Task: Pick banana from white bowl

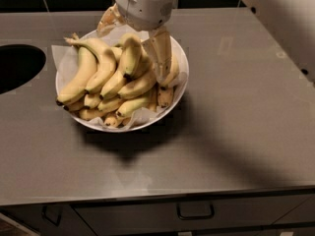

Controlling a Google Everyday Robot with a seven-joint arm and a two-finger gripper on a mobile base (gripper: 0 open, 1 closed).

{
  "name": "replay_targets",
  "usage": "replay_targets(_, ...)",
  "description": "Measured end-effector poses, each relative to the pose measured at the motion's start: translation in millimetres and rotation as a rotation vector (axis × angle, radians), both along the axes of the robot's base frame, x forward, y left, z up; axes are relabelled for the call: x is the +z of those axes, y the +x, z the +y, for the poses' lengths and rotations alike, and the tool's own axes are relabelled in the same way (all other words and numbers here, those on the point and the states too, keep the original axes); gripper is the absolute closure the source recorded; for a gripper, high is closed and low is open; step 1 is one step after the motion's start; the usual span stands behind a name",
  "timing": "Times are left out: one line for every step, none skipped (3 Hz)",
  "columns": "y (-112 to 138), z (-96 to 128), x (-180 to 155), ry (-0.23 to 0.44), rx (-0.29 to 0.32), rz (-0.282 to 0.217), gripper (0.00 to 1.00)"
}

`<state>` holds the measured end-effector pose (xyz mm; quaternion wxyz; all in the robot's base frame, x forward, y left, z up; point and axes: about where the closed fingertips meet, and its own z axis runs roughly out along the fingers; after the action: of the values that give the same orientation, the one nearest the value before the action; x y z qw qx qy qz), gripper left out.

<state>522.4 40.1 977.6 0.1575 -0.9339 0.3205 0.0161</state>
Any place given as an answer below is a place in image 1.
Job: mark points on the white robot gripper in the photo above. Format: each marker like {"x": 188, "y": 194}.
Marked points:
{"x": 144, "y": 9}

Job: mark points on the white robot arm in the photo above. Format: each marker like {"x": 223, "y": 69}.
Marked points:
{"x": 290, "y": 22}

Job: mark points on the banana behind top centre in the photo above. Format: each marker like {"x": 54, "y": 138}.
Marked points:
{"x": 144, "y": 64}

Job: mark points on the curved banana with stem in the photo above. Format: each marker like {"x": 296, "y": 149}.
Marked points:
{"x": 106, "y": 62}

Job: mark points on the centre short banana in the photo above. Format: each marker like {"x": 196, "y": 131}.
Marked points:
{"x": 117, "y": 80}

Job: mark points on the white bowl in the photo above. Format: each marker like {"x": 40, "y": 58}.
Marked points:
{"x": 182, "y": 69}

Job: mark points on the right curved banana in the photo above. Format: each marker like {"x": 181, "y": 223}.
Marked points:
{"x": 171, "y": 78}

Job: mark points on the middle lower banana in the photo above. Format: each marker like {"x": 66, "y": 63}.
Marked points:
{"x": 138, "y": 86}

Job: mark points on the long left outer banana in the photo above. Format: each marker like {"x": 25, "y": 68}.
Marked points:
{"x": 71, "y": 85}

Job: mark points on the small spotted right banana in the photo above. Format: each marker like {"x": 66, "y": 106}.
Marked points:
{"x": 164, "y": 97}

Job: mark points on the lower front banana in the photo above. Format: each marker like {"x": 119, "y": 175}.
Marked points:
{"x": 133, "y": 100}

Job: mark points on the middle low banana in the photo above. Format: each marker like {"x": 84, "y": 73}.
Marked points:
{"x": 108, "y": 105}

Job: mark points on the small banana lower left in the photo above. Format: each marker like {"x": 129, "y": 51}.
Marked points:
{"x": 92, "y": 100}

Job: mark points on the bottom banana tip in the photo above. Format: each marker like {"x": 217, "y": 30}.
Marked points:
{"x": 111, "y": 120}

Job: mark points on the leftmost small banana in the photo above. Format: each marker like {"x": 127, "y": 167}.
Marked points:
{"x": 76, "y": 106}

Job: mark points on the bottom left banana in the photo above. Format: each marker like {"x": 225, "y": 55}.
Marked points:
{"x": 89, "y": 114}

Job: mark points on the white paper liner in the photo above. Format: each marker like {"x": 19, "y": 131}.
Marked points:
{"x": 65, "y": 59}

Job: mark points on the grey drawer front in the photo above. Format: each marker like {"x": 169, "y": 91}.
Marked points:
{"x": 218, "y": 214}

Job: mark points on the black drawer handle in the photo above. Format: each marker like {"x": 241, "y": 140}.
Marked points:
{"x": 195, "y": 210}

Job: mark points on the black left cabinet handle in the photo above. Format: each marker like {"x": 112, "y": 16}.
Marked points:
{"x": 52, "y": 214}

